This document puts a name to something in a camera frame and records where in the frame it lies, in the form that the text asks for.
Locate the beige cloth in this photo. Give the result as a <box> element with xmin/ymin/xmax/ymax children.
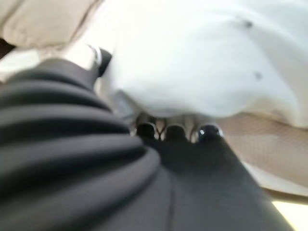
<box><xmin>0</xmin><ymin>0</ymin><xmax>102</xmax><ymax>50</ymax></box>

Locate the white duvet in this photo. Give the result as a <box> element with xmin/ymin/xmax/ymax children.
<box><xmin>79</xmin><ymin>0</ymin><xmax>308</xmax><ymax>128</ymax></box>

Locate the brown upholstered bed frame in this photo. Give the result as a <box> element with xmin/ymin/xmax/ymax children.
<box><xmin>262</xmin><ymin>186</ymin><xmax>308</xmax><ymax>205</ymax></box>

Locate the mattress with white sheet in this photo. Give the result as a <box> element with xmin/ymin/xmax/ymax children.
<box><xmin>0</xmin><ymin>50</ymin><xmax>39</xmax><ymax>82</ymax></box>

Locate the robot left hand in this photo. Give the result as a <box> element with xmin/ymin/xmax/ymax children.
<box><xmin>0</xmin><ymin>45</ymin><xmax>295</xmax><ymax>231</ymax></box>

